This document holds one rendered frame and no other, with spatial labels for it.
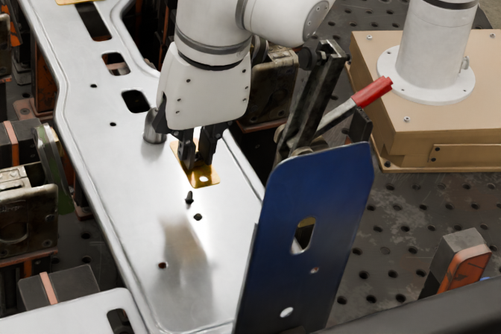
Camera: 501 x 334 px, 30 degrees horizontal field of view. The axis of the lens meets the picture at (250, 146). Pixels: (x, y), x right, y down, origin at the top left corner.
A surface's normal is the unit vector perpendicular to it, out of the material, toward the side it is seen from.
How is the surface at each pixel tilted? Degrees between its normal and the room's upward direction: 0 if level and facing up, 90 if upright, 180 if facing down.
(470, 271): 90
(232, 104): 93
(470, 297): 0
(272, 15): 72
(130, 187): 0
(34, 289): 0
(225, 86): 91
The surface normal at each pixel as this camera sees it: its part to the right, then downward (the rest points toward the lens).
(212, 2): -0.41, 0.58
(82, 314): 0.14, -0.72
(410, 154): 0.15, 0.69
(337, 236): 0.41, 0.66
